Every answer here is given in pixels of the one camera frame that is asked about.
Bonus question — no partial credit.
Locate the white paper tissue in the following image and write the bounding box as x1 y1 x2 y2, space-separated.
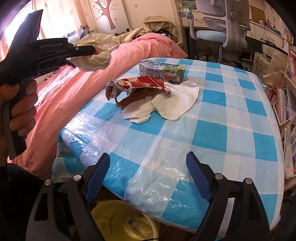
123 81 200 124

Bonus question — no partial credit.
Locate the person's left hand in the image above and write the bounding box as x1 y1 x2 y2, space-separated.
0 79 39 167

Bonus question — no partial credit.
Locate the white printer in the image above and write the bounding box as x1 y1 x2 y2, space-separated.
261 41 288 61

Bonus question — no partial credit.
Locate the white blue milk carton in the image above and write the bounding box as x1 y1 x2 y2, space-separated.
138 60 186 84

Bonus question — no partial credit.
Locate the white plastic bag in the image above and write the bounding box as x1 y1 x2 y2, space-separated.
67 33 120 72

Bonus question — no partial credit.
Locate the clear plastic water bottle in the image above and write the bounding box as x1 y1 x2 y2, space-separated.
124 216 154 240

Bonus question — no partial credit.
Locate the red white snack bag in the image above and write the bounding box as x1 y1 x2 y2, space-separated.
105 76 171 100

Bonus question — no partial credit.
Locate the pink duvet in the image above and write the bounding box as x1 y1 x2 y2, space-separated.
11 33 188 179

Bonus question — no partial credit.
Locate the beige jacket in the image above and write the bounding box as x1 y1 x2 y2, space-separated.
115 15 178 43

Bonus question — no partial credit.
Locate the white book shelf rack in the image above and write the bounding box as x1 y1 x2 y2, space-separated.
273 48 295 190

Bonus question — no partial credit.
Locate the grey blue office chair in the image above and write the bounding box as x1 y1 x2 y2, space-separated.
183 0 251 63

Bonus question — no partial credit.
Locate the yellow trash bin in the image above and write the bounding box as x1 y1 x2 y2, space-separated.
91 200 159 240

